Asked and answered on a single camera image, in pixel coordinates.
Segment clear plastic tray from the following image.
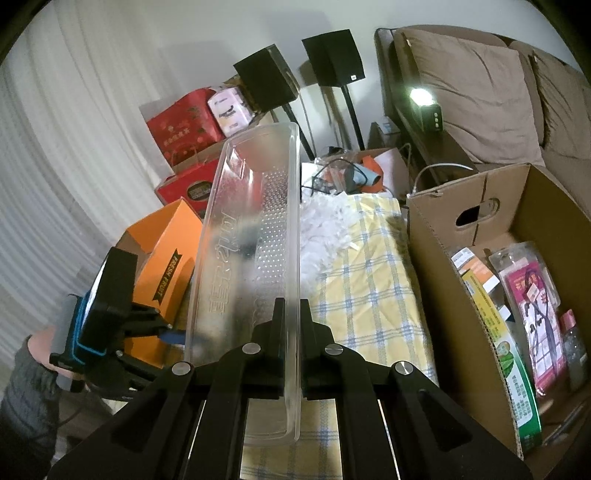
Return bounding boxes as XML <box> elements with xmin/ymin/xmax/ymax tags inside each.
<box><xmin>184</xmin><ymin>123</ymin><xmax>301</xmax><ymax>447</ymax></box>

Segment white fluffy duster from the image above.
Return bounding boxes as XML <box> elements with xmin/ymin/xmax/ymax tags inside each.
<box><xmin>300</xmin><ymin>192</ymin><xmax>362</xmax><ymax>297</ymax></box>

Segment grey sleeve forearm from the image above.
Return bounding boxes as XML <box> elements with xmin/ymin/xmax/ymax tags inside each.
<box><xmin>1</xmin><ymin>342</ymin><xmax>61</xmax><ymax>479</ymax></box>

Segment person left hand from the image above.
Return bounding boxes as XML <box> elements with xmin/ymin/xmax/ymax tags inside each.
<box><xmin>27</xmin><ymin>326</ymin><xmax>84</xmax><ymax>393</ymax></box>

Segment orange cardboard fruit box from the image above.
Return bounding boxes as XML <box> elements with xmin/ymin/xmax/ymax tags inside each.
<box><xmin>112</xmin><ymin>197</ymin><xmax>205</xmax><ymax>370</ymax></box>

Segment yellow plaid tablecloth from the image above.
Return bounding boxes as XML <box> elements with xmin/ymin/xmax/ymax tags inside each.
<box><xmin>240</xmin><ymin>194</ymin><xmax>437</xmax><ymax>479</ymax></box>

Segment green yellow packaged box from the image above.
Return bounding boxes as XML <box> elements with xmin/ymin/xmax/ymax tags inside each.
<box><xmin>462</xmin><ymin>270</ymin><xmax>542</xmax><ymax>452</ymax></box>

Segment white curtain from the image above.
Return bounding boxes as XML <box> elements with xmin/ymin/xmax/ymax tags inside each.
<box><xmin>1</xmin><ymin>1</ymin><xmax>176</xmax><ymax>361</ymax></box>

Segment red gift bag lower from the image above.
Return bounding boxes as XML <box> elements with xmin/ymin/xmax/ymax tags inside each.
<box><xmin>155</xmin><ymin>159</ymin><xmax>218</xmax><ymax>218</ymax></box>

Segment pink packaged item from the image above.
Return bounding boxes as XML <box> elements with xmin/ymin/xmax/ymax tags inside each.
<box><xmin>489</xmin><ymin>242</ymin><xmax>566</xmax><ymax>397</ymax></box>

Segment brown cardboard box background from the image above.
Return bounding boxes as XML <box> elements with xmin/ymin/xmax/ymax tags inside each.
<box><xmin>170</xmin><ymin>110</ymin><xmax>279</xmax><ymax>176</ymax></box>

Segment pink white tissue pack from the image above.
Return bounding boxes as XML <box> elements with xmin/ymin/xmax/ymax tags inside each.
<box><xmin>207</xmin><ymin>87</ymin><xmax>254</xmax><ymax>137</ymax></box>

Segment open cardboard box right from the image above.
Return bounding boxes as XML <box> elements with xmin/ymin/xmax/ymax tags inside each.
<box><xmin>408</xmin><ymin>165</ymin><xmax>590</xmax><ymax>479</ymax></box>

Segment left black speaker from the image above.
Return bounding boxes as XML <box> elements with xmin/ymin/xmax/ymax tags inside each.
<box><xmin>233</xmin><ymin>44</ymin><xmax>300</xmax><ymax>112</ymax></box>

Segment black speaker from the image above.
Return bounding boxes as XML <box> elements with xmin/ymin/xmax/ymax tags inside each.
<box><xmin>301</xmin><ymin>29</ymin><xmax>365</xmax><ymax>87</ymax></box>
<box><xmin>233</xmin><ymin>44</ymin><xmax>300</xmax><ymax>112</ymax></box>

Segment bright portable lamp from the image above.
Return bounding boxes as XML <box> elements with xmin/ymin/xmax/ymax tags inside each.
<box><xmin>410</xmin><ymin>88</ymin><xmax>444</xmax><ymax>132</ymax></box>

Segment brown sofa pillow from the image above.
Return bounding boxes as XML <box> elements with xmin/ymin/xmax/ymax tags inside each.
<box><xmin>510</xmin><ymin>41</ymin><xmax>590</xmax><ymax>161</ymax></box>
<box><xmin>403</xmin><ymin>28</ymin><xmax>545</xmax><ymax>166</ymax></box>

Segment right black speaker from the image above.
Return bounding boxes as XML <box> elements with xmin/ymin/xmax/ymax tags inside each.
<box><xmin>301</xmin><ymin>29</ymin><xmax>365</xmax><ymax>87</ymax></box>

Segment bag of cables clutter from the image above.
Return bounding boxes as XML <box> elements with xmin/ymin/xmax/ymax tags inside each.
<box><xmin>301</xmin><ymin>148</ymin><xmax>410</xmax><ymax>199</ymax></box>

